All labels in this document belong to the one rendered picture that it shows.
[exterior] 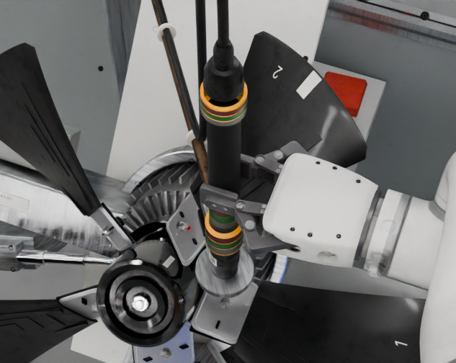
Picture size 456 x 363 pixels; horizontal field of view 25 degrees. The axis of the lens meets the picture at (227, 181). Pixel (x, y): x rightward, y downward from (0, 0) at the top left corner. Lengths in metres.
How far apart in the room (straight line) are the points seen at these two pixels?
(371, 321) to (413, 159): 0.89
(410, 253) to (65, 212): 0.63
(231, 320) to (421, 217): 0.39
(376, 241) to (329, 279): 1.68
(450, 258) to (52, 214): 0.74
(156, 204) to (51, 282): 1.30
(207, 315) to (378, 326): 0.22
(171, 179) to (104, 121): 1.08
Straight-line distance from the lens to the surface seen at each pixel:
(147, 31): 1.52
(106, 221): 1.36
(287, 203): 1.05
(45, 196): 1.51
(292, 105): 1.25
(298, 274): 2.70
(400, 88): 2.03
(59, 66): 2.41
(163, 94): 1.53
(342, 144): 1.21
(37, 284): 2.73
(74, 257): 1.48
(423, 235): 1.03
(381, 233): 1.03
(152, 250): 1.32
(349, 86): 1.93
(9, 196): 1.54
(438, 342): 0.86
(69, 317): 1.44
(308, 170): 1.07
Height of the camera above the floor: 2.41
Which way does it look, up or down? 58 degrees down
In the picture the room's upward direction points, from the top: straight up
